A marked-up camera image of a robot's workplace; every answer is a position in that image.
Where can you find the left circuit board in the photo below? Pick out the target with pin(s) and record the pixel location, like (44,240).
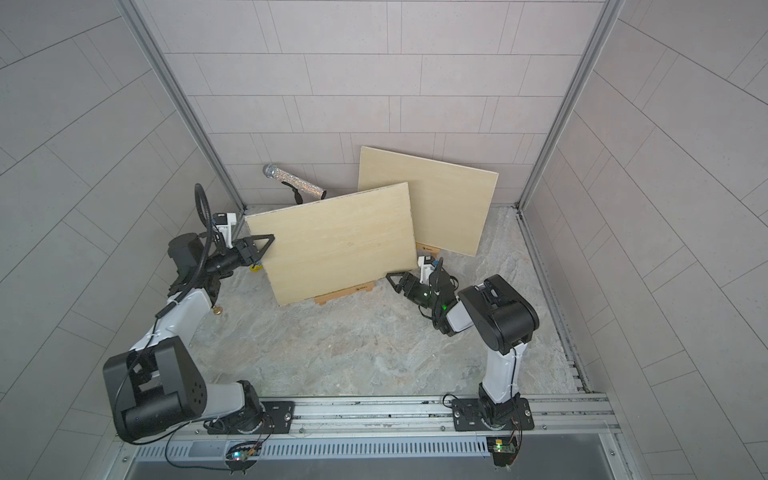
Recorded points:
(241,457)

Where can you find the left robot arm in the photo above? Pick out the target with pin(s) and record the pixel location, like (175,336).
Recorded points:
(156,385)

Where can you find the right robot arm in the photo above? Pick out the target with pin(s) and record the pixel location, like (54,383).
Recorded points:
(505,321)

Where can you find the plywood board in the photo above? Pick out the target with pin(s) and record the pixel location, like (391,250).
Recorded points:
(337,243)
(449,202)

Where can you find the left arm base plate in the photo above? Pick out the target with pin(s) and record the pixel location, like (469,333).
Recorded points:
(275,418)

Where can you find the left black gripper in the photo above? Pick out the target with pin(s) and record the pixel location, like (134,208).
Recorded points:
(261,254)

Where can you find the glitter microphone on stand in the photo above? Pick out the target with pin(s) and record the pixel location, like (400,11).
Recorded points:
(301,188)

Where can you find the aluminium mounting rail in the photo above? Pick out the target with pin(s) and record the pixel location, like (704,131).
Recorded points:
(420,415)

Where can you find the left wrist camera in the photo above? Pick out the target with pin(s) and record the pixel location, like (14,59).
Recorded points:
(225,223)

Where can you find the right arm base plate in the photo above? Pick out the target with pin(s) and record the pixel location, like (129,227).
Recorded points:
(474,414)

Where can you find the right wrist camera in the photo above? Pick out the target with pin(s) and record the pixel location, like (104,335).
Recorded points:
(426,266)

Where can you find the right circuit board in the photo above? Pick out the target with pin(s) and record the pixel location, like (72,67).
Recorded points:
(503,450)

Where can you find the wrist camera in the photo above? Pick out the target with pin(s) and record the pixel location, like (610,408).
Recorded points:
(225,223)
(426,266)

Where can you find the wooden easel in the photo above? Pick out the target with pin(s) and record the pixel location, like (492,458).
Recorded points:
(427,249)
(365,287)

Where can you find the circuit board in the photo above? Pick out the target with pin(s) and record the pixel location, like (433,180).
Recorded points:
(241,457)
(503,450)

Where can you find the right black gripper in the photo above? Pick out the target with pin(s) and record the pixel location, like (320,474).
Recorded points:
(410,278)

